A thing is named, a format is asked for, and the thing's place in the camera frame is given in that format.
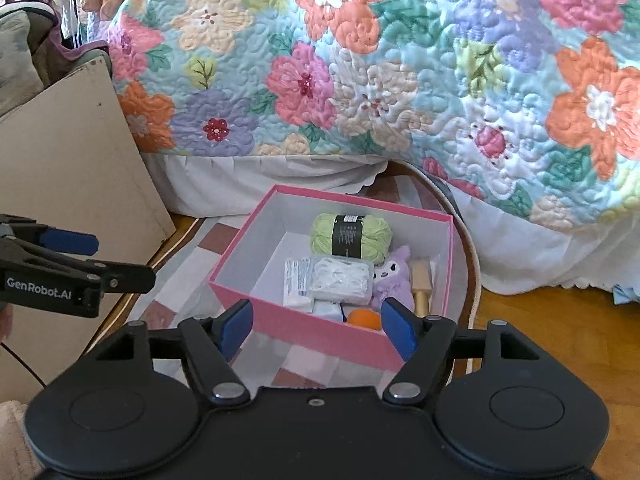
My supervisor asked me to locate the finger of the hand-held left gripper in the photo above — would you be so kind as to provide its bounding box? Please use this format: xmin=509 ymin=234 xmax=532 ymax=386
xmin=0 ymin=236 xmax=156 ymax=319
xmin=0 ymin=214 xmax=99 ymax=257

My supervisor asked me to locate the purple plush toy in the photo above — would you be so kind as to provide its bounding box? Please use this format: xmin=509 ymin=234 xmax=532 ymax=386
xmin=370 ymin=246 xmax=415 ymax=313

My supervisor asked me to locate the clear floss pick box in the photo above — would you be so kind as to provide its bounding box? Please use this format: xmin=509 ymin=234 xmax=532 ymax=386
xmin=307 ymin=255 xmax=375 ymax=306

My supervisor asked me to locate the floral quilt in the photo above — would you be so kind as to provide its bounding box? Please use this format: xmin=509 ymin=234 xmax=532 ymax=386
xmin=87 ymin=0 xmax=640 ymax=233

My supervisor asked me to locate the grey cushion purple trim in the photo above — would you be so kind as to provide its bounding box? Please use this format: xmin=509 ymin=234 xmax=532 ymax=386
xmin=0 ymin=0 xmax=112 ymax=117

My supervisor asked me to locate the blue and white cloth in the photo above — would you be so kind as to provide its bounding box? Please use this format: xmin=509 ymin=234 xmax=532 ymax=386
xmin=612 ymin=282 xmax=640 ymax=306

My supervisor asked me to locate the checkered rug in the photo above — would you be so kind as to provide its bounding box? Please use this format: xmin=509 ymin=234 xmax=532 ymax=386
xmin=100 ymin=160 xmax=483 ymax=391

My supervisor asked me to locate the pink cardboard box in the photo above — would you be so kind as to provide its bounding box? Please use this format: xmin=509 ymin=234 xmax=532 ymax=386
xmin=207 ymin=184 xmax=456 ymax=372

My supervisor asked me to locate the black cable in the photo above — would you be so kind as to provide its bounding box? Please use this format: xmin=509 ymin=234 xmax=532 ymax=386
xmin=0 ymin=342 xmax=48 ymax=392

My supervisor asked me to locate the blue wet wipes pack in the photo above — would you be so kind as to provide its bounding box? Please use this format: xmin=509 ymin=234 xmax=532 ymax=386
xmin=312 ymin=300 xmax=351 ymax=323

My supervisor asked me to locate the foundation bottle gold cap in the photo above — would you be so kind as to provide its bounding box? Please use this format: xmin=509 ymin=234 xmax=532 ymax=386
xmin=410 ymin=260 xmax=434 ymax=317

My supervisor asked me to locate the pink fuzzy pants leg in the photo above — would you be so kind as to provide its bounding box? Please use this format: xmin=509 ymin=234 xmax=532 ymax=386
xmin=0 ymin=400 xmax=31 ymax=480

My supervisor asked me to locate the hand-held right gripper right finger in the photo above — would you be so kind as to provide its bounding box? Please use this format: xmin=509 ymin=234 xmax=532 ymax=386
xmin=379 ymin=297 xmax=541 ymax=406

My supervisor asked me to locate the beige board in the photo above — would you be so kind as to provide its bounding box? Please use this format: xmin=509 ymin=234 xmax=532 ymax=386
xmin=0 ymin=55 xmax=177 ymax=386

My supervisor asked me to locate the white and blue carton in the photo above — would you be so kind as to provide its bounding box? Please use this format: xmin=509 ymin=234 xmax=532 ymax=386
xmin=282 ymin=257 xmax=316 ymax=312

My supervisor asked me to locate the green yarn ball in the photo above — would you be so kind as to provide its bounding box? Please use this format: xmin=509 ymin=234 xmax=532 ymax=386
xmin=309 ymin=212 xmax=393 ymax=266

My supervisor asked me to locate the orange makeup sponge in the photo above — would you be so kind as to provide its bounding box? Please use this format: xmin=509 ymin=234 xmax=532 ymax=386
xmin=346 ymin=308 xmax=386 ymax=332

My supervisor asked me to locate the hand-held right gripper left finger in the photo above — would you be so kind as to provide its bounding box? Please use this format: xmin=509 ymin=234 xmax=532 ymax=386
xmin=95 ymin=300 xmax=253 ymax=406

